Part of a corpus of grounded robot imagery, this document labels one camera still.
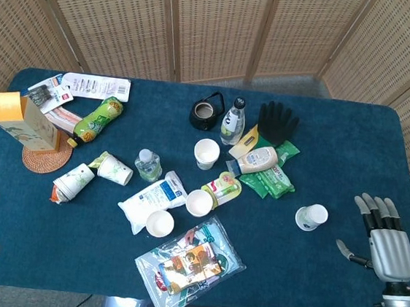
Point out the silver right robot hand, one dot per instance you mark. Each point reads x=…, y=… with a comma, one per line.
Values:
x=390, y=253

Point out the white paper cup green print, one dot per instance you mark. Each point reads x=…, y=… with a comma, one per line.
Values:
x=310, y=216

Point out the floral white paper cup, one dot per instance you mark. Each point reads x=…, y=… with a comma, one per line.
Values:
x=113, y=169

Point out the plain white paper cup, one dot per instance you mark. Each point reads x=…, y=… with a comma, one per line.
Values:
x=207, y=152
x=160, y=224
x=199, y=203

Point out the round woven rattan coaster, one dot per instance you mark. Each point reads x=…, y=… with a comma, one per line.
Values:
x=48, y=161

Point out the orange beige cardboard box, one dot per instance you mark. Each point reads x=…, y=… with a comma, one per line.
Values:
x=35, y=128

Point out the blue table cloth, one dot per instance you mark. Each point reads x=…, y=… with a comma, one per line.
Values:
x=336, y=156

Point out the orange striped flat packet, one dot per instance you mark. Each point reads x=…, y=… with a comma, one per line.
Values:
x=66, y=117

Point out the battery blister card pack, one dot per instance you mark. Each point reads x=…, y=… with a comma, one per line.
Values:
x=58, y=96

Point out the large green wet wipes pack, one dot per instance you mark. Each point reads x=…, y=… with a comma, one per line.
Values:
x=271, y=182

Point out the green tea drink bottle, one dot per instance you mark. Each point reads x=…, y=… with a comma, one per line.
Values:
x=98, y=120

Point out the small green wet wipes pack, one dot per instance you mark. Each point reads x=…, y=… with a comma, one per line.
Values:
x=289, y=151

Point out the cream squeeze sauce bottle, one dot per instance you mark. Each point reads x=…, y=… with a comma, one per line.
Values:
x=255, y=159

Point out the white barcode blister card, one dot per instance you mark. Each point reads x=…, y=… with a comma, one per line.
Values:
x=102, y=86

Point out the small clear water bottle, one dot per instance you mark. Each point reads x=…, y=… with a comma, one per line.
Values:
x=148, y=167

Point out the black rubber work glove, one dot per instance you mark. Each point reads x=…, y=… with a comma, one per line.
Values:
x=275, y=126

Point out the white tissue pack blue label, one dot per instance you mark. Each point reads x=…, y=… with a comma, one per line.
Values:
x=152, y=199

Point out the lip balm blister pack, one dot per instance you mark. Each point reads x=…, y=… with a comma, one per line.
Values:
x=223, y=188

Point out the clear plastic zip bag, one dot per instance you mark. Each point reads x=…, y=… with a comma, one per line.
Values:
x=149, y=266

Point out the yellow blue packet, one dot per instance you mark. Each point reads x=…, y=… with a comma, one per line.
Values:
x=242, y=144

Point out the colourful cartoon printed packet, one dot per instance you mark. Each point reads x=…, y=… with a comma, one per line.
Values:
x=193, y=266

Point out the clear bottle black cap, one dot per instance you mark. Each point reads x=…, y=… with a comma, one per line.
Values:
x=232, y=123

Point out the black cast iron teapot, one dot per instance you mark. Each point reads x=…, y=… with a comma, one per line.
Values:
x=196, y=117

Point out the bamboo folding screen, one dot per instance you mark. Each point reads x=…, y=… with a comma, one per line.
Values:
x=218, y=26

